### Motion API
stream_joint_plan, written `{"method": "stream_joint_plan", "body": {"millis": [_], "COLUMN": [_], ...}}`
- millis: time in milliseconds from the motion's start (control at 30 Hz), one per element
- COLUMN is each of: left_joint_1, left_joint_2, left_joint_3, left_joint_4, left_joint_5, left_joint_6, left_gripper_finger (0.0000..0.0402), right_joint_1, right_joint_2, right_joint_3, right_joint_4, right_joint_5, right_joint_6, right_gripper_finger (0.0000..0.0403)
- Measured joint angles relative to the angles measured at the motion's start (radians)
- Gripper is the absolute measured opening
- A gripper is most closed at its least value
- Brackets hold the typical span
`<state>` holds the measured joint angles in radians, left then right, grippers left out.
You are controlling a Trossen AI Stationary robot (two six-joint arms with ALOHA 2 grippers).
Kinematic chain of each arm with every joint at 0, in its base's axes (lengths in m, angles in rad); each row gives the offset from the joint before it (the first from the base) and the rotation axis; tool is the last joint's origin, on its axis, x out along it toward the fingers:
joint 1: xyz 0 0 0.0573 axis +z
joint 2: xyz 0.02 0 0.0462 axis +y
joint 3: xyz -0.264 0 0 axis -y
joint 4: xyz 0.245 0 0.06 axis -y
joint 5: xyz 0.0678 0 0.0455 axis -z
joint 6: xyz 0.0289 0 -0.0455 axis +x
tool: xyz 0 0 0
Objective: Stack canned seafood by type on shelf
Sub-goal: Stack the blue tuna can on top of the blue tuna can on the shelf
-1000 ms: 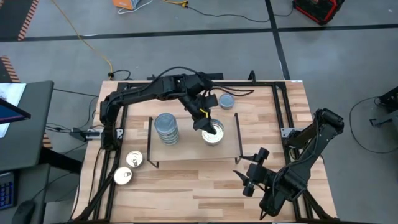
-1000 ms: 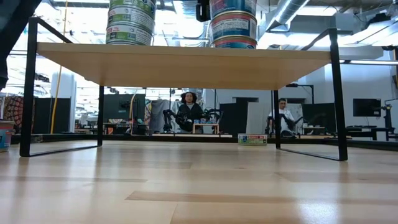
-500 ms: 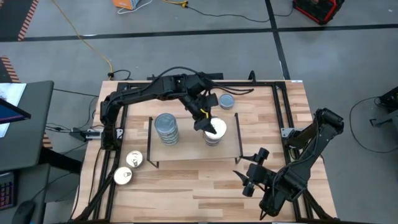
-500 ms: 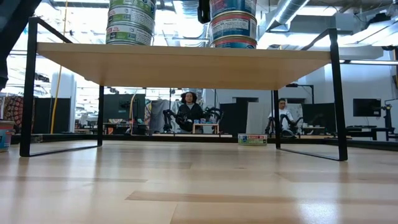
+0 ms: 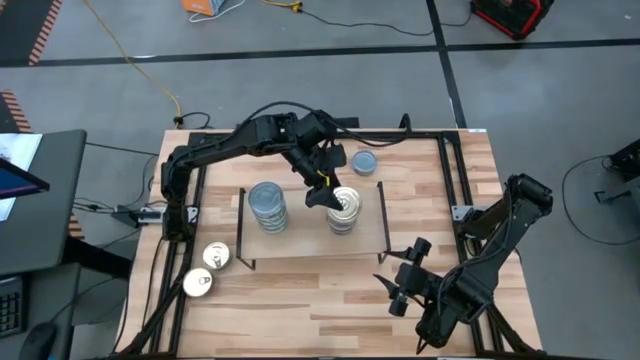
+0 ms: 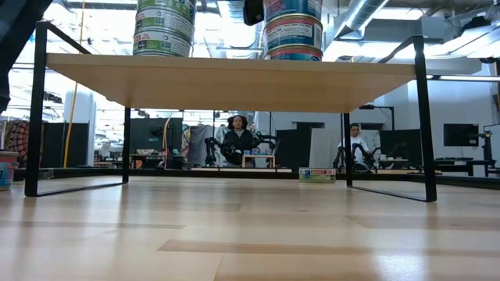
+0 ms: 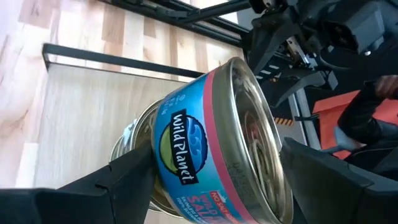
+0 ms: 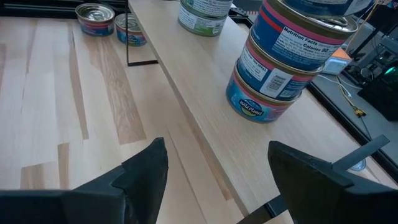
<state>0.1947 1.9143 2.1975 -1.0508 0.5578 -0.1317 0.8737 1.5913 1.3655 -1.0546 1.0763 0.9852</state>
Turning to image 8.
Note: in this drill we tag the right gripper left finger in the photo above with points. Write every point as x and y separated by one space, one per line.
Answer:
93 205

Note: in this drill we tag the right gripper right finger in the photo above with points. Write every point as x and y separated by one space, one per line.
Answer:
326 199

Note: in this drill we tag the blue label tuna can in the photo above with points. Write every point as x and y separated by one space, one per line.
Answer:
94 21
295 40
326 6
133 34
258 105
270 74

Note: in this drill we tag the wooden shelf black metal legs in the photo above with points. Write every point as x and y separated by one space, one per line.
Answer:
217 93

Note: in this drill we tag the green label tuna can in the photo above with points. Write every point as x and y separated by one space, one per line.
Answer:
202 25
208 6

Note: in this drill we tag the black equipment green light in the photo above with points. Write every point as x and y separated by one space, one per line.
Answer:
382 93

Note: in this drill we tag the orange white box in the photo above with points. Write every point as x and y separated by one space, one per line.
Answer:
337 63

